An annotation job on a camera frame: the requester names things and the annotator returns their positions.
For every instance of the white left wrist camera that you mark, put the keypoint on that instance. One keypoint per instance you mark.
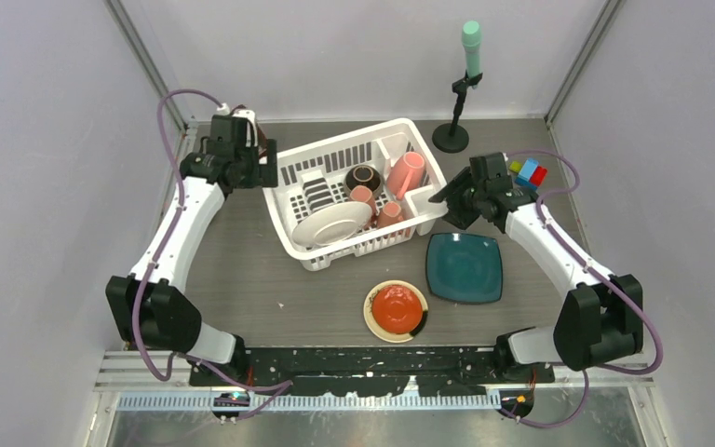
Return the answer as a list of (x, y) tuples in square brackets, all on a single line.
[(236, 126)]

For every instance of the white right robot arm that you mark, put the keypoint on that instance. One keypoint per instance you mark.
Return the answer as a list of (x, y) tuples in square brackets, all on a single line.
[(599, 319)]

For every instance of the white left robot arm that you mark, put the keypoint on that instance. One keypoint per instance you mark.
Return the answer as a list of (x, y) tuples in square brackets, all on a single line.
[(148, 304)]

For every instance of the black microphone stand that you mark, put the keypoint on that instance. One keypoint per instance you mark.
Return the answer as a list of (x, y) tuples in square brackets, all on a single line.
[(452, 138)]

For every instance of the small pink cup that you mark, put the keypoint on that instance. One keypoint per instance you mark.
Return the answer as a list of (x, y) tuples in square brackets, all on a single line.
[(390, 214)]

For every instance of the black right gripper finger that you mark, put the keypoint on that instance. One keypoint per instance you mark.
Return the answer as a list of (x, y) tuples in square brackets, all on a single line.
[(460, 217), (455, 188)]

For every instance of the slotted white cable duct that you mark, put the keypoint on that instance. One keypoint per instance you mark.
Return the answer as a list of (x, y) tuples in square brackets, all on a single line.
[(199, 401)]

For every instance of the colourful toy blocks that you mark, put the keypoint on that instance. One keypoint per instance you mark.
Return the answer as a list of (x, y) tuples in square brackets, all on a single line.
[(529, 174)]

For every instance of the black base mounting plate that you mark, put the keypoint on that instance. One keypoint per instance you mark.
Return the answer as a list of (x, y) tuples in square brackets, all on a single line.
[(438, 371)]

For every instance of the black patterned ceramic bowl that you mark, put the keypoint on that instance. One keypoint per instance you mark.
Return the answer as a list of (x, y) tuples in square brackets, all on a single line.
[(363, 175)]

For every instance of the teal square plate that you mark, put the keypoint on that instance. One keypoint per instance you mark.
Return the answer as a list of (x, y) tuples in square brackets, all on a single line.
[(464, 268)]

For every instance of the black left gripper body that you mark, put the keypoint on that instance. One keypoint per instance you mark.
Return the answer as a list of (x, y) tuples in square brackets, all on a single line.
[(249, 158)]

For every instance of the brown wooden metronome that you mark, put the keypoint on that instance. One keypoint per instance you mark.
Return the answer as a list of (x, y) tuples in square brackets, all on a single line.
[(255, 135)]

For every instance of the large pink mug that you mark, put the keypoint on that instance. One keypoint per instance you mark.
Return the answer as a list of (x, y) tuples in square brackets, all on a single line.
[(405, 174)]

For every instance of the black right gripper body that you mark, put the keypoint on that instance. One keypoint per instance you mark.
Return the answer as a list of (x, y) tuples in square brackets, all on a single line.
[(468, 193)]

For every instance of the white plastic dish rack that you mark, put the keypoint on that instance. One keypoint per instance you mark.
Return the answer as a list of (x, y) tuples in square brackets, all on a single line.
[(310, 178)]

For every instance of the red and cream saucer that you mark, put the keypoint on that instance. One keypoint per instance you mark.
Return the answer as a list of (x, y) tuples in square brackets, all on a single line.
[(395, 311)]

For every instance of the white round plate with lettering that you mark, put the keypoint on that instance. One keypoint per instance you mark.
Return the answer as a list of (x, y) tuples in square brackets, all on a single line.
[(333, 224)]

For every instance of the mint green microphone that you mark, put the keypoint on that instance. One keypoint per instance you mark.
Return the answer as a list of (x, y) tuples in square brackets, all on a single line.
[(471, 39)]

